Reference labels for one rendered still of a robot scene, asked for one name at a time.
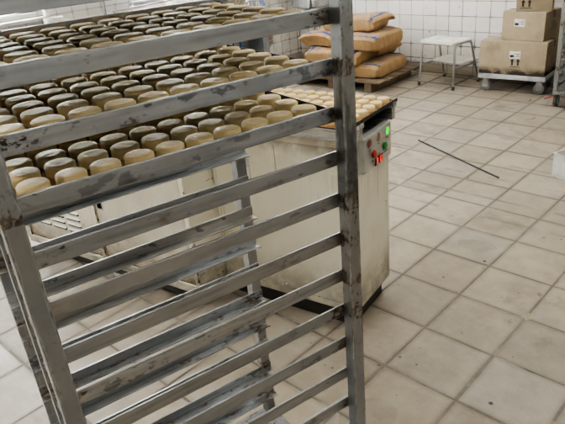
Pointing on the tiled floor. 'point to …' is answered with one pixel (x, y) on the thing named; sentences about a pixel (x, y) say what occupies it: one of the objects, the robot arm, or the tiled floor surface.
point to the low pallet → (379, 79)
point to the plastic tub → (559, 165)
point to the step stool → (449, 55)
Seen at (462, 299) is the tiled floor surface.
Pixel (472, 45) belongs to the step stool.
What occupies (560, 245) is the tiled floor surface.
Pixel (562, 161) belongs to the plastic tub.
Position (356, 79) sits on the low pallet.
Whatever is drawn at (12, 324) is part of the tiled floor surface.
